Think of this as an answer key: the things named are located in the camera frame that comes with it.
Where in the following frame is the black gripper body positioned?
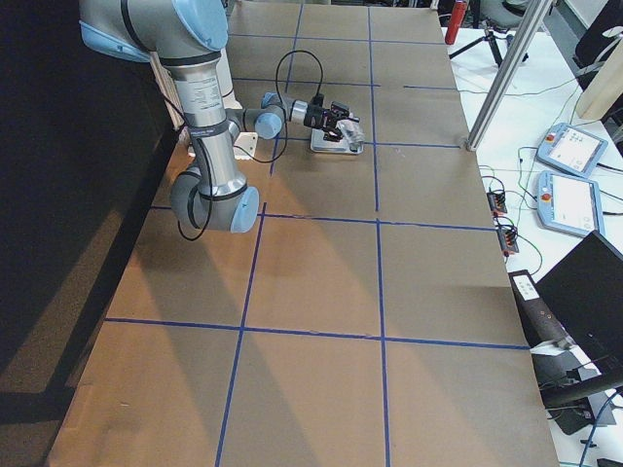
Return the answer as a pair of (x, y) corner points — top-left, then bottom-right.
(304, 101), (341, 130)

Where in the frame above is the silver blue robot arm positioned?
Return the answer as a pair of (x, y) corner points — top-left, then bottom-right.
(80, 1), (364, 233)

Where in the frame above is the white digital kitchen scale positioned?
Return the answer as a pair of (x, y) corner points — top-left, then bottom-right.
(311, 129), (363, 156)

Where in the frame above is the red cylinder bottle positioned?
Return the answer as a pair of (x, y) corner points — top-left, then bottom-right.
(444, 0), (468, 45)

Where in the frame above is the black tripod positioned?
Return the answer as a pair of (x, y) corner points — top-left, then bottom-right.
(449, 27), (514, 67)

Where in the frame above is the black orange connector box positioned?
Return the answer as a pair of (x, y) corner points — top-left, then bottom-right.
(494, 216), (519, 258)
(485, 176), (507, 217)

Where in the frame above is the far blue teach pendant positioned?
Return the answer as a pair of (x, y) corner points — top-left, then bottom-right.
(535, 123), (607, 178)

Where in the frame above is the blue teach pendant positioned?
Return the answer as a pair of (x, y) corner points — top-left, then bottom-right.
(536, 170), (605, 238)
(535, 123), (607, 178)

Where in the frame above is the near blue teach pendant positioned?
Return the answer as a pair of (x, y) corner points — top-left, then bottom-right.
(536, 170), (605, 238)

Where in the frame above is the black device with label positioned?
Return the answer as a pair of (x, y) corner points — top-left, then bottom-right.
(508, 269), (575, 350)

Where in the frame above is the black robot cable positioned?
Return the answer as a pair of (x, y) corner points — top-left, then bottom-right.
(176, 50), (326, 241)

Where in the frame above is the aluminium frame post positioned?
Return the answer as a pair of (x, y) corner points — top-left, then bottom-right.
(465, 0), (553, 152)

